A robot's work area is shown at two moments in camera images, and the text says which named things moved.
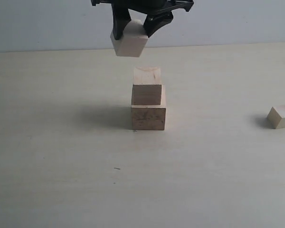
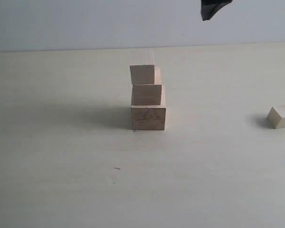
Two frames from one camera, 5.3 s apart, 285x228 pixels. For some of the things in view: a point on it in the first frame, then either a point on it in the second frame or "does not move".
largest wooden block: x=150 y=117 does not move
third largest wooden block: x=133 y=41 to x=142 y=70
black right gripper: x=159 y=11 to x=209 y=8
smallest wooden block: x=280 y=117 does not move
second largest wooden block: x=147 y=87 does not move
